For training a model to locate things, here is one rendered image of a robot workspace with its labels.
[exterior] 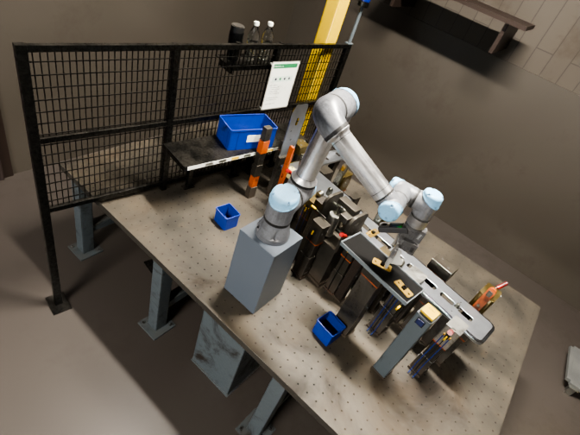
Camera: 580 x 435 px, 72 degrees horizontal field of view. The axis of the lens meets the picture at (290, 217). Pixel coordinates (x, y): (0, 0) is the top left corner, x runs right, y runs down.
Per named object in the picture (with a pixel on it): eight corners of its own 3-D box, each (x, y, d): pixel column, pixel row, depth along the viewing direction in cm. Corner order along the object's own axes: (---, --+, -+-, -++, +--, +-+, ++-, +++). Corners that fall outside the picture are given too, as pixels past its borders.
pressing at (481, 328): (499, 325, 185) (501, 324, 184) (478, 349, 171) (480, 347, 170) (304, 159, 247) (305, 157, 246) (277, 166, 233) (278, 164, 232)
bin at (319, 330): (340, 337, 191) (346, 327, 185) (326, 348, 184) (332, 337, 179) (324, 320, 196) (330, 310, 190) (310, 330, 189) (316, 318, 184)
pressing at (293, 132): (293, 154, 246) (309, 104, 225) (279, 157, 238) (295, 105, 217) (292, 153, 246) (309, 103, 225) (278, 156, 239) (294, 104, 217)
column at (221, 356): (226, 397, 225) (251, 333, 184) (191, 359, 236) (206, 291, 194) (262, 363, 247) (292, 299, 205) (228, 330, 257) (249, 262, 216)
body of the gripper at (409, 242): (411, 257, 155) (425, 236, 148) (390, 247, 157) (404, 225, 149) (413, 246, 161) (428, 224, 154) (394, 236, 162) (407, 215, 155)
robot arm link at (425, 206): (425, 182, 146) (447, 194, 144) (412, 204, 153) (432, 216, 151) (420, 191, 140) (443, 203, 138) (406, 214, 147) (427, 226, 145)
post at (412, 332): (392, 371, 185) (440, 317, 157) (382, 380, 180) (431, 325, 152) (380, 358, 188) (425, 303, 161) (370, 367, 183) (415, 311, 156)
